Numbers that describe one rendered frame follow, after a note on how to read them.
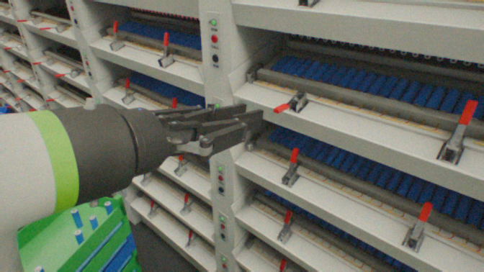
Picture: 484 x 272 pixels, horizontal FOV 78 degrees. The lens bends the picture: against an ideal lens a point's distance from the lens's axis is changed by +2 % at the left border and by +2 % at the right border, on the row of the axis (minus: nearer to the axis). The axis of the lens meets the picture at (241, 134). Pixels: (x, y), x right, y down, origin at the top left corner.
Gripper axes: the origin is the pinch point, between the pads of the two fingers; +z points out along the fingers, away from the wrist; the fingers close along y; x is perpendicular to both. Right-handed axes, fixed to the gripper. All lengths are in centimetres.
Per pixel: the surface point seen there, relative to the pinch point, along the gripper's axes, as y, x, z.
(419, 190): 24.4, -12.7, 30.8
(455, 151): 27.3, 0.1, 19.1
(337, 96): 6.4, 3.0, 21.9
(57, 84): -154, -33, 30
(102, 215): -51, -49, 3
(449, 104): 24.0, 5.9, 25.6
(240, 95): -13.6, -1.3, 16.9
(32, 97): -208, -55, 33
